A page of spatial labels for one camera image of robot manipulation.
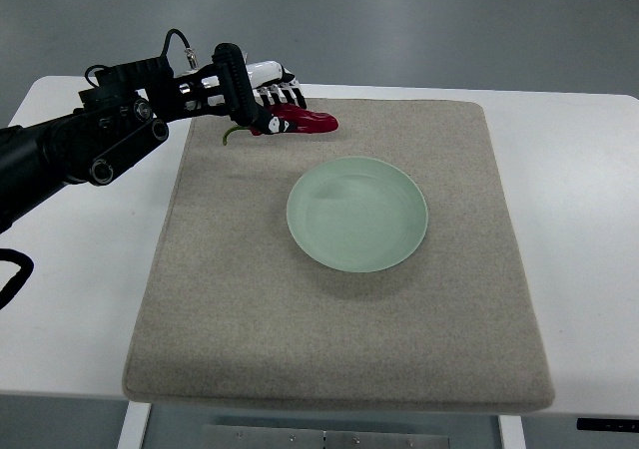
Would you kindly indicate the light green plate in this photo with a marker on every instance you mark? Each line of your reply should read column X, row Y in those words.
column 357, row 214

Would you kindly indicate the white table leg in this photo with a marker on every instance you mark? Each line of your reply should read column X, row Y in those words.
column 133, row 430
column 511, row 432

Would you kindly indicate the black table control panel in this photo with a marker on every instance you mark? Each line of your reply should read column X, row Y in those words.
column 607, row 425

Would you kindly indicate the white table leg left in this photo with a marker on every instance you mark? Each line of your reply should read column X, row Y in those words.
column 133, row 430

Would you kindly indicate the white table leg right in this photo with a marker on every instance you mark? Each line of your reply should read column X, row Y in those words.
column 511, row 432

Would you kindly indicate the red chili pepper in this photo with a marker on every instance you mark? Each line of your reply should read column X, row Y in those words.
column 312, row 120

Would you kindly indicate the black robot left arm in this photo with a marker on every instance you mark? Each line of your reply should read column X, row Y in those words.
column 123, row 118

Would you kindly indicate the metal table frame plate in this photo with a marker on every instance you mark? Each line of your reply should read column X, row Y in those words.
column 228, row 437

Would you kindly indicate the beige fabric mat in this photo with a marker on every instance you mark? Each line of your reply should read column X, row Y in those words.
column 235, row 313

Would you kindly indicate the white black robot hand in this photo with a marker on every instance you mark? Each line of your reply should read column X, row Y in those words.
column 276, row 86

